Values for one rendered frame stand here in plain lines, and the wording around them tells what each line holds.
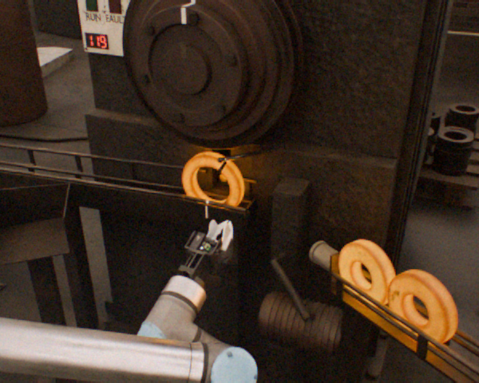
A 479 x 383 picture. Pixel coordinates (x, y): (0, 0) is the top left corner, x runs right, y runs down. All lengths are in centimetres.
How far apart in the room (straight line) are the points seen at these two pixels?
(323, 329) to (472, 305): 113
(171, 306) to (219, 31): 60
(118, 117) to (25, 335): 89
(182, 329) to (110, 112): 84
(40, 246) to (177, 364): 74
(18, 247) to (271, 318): 74
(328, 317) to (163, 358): 56
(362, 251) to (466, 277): 138
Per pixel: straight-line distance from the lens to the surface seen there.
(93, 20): 165
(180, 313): 111
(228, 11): 122
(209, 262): 118
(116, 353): 95
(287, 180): 141
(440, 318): 112
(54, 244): 158
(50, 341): 94
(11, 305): 239
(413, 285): 113
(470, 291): 248
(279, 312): 140
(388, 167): 137
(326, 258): 132
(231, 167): 143
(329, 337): 138
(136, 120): 163
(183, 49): 123
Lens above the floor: 146
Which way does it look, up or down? 29 degrees down
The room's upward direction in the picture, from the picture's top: straight up
